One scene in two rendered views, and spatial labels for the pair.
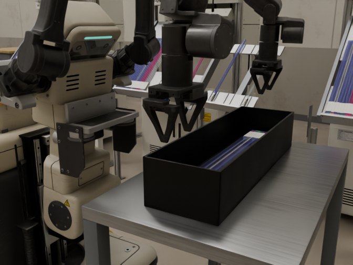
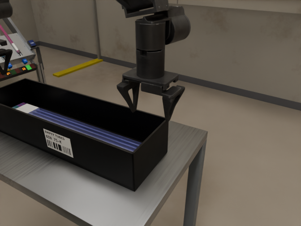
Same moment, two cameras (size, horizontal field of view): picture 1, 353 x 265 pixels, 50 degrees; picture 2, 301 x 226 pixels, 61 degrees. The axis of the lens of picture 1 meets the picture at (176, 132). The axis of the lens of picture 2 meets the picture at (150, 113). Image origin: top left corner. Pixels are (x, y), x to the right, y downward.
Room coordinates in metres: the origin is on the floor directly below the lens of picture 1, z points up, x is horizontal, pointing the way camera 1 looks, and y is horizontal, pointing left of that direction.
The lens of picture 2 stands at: (0.70, 0.50, 1.25)
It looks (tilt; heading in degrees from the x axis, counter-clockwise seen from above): 30 degrees down; 270
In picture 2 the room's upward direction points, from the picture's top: straight up
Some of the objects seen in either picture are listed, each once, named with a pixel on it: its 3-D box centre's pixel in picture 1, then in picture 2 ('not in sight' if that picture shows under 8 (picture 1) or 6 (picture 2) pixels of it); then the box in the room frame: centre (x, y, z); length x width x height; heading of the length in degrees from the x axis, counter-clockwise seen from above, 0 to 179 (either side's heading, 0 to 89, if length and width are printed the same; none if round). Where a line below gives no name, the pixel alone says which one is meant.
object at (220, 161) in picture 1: (232, 160); (70, 130); (0.94, -0.15, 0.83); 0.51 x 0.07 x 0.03; 150
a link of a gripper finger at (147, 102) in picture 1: (168, 115); (162, 100); (0.67, 0.01, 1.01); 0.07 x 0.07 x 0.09; 60
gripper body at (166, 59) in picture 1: (177, 74); (150, 65); (0.70, 0.00, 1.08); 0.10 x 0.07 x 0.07; 150
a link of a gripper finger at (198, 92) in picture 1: (184, 109); (138, 94); (0.72, -0.02, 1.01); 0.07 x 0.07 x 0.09; 60
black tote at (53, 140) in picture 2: (232, 150); (68, 123); (0.94, -0.15, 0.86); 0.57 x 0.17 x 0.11; 150
